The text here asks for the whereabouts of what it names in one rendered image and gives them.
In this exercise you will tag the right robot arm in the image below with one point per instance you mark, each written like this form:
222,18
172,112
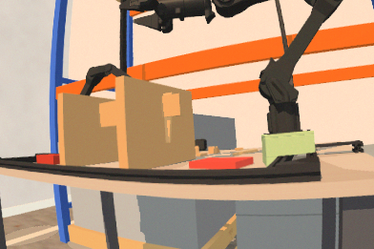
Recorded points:
96,74

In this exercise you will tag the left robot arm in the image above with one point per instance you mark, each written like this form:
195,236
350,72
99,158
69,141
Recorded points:
284,114

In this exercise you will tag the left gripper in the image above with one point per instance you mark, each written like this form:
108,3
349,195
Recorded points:
167,9

